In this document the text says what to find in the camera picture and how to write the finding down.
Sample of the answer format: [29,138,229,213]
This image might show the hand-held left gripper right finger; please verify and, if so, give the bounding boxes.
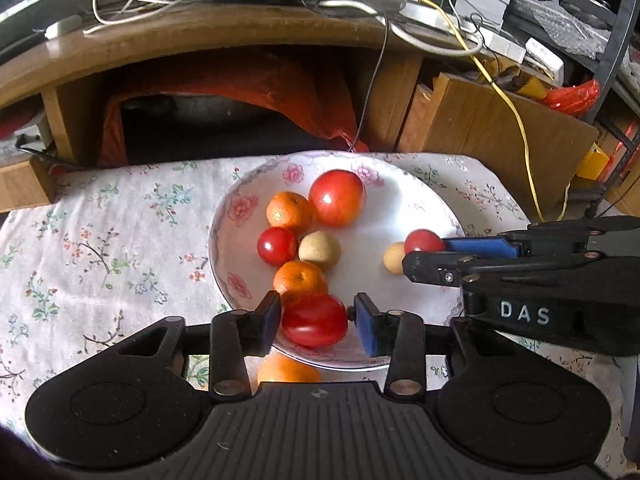
[352,291,521,400]

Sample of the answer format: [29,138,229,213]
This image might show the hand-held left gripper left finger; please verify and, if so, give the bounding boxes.
[117,290,282,401]

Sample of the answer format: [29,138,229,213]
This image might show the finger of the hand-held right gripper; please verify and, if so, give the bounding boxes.
[402,251,601,288]
[442,216,640,261]

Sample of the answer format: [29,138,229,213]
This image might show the tan longan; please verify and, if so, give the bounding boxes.
[383,242,407,276]
[298,230,342,271]

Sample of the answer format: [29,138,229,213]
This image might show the red tomato with stem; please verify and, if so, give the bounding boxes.
[281,293,349,348]

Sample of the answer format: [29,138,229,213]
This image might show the bumpy tangerine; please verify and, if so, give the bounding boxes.
[273,260,329,297]

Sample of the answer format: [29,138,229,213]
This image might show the white floral plate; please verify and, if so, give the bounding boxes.
[207,152,466,372]

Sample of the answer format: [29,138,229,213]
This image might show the large red tomato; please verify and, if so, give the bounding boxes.
[308,170,367,227]

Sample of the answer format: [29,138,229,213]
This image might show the large smooth orange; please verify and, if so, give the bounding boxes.
[256,353,322,385]

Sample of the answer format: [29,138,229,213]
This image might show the small red tomato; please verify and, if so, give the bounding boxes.
[257,227,299,267]

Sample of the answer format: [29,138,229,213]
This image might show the small tangerine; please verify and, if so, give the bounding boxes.
[265,191,315,235]

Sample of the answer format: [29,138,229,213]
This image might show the wooden board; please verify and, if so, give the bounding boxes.
[397,72,598,223]

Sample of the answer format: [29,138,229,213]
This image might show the yellow box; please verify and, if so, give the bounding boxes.
[575,142,611,181]

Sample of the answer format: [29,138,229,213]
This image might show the orange plastic bag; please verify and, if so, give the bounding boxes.
[542,79,601,118]

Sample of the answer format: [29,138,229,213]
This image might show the floral tablecloth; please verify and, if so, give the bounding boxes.
[0,151,626,461]

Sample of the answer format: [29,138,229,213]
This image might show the long white power strip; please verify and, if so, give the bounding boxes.
[400,0,528,63]

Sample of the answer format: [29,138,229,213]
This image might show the white plug adapter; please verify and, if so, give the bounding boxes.
[525,37,566,77]

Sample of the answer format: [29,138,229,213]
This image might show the red plastic bag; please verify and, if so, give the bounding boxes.
[97,52,371,168]

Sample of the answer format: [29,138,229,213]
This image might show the black metal rack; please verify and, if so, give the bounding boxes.
[502,0,640,126]

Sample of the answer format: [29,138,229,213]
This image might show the wooden TV stand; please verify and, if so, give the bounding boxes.
[0,0,601,211]

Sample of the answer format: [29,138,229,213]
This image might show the yellow cable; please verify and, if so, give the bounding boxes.
[240,0,573,223]

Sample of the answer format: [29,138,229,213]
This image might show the thick white cable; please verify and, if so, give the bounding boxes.
[317,0,486,58]

